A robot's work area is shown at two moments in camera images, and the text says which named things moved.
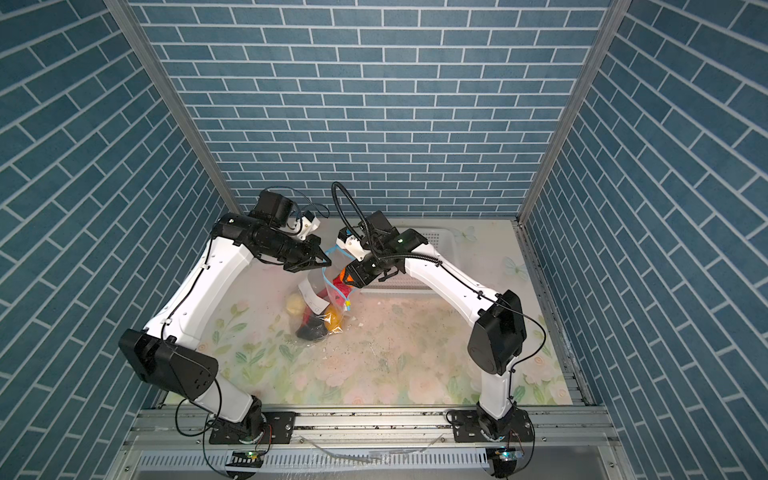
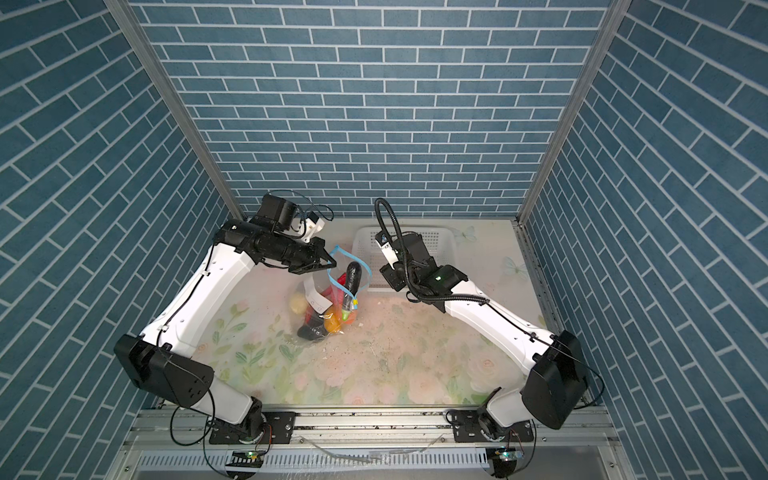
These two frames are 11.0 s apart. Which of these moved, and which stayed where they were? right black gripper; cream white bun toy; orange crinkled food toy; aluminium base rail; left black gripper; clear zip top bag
Moved: right black gripper; orange crinkled food toy
Stayed: clear zip top bag; left black gripper; cream white bun toy; aluminium base rail
